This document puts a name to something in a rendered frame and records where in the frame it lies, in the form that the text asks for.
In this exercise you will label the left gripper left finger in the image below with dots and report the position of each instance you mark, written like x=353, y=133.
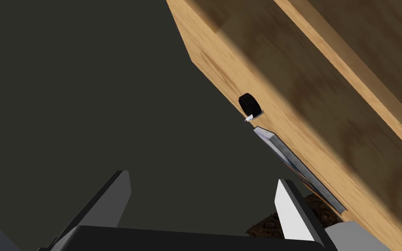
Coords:
x=110, y=205

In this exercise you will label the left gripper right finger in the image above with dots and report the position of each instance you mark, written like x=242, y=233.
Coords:
x=291, y=216

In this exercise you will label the dark brown bread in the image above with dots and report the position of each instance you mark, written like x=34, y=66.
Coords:
x=266, y=226

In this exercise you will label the grey flat book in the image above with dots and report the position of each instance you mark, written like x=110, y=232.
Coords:
x=302, y=167

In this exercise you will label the pale grey rounded object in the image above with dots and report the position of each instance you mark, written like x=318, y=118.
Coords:
x=354, y=237

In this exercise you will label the black cylinder with white base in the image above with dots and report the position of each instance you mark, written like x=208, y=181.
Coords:
x=248, y=104

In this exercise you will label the light wooden table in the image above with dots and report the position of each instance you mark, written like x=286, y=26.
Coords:
x=291, y=83

